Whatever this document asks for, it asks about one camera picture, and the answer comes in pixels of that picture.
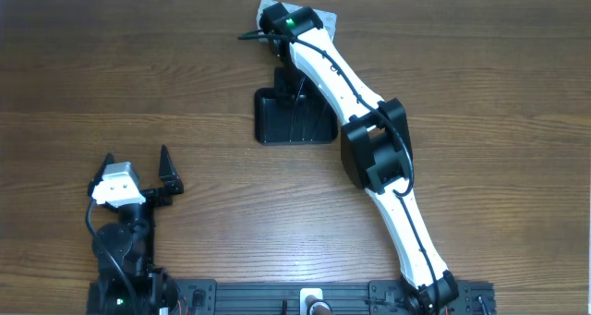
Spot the black cable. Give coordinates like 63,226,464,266
237,28,416,199
84,199,139,315

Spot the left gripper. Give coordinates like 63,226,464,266
87,144,185,211

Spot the mounting rail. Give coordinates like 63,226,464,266
87,279,498,315

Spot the black tray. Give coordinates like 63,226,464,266
253,87,340,146

